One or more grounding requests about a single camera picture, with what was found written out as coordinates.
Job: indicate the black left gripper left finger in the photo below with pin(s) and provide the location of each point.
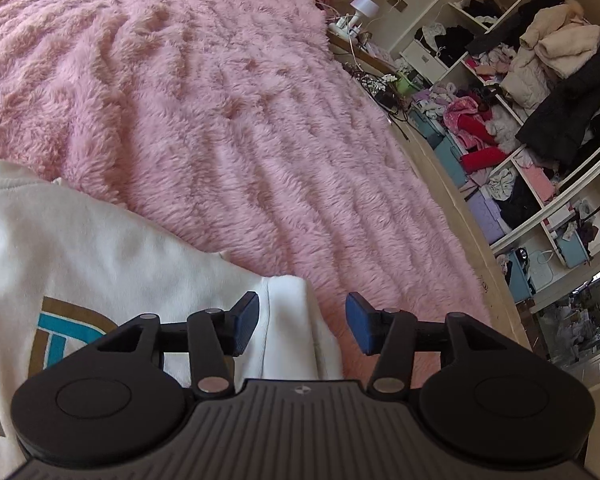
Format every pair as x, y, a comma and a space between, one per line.
212, 336

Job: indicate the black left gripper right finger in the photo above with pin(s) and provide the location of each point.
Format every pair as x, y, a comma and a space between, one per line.
390, 336

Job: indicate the white printed sweatshirt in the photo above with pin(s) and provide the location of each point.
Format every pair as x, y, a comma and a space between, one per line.
73, 268

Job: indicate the teal storage box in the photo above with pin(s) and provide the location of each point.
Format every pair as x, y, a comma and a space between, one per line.
443, 147

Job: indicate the red garment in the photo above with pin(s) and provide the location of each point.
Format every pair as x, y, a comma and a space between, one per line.
488, 156

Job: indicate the pink fluffy blanket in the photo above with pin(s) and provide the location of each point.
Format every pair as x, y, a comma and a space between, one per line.
230, 124

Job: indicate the black coat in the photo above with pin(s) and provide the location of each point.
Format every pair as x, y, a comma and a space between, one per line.
555, 130

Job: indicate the wooden bedside table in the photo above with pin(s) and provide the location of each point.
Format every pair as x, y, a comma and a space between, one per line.
371, 72

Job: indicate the white open wardrobe shelves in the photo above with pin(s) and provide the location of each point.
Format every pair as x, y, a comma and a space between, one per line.
512, 110

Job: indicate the white table lamp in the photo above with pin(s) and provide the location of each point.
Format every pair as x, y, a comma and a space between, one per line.
349, 25

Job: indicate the cream fleece jacket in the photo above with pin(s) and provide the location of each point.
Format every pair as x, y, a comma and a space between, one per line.
557, 43

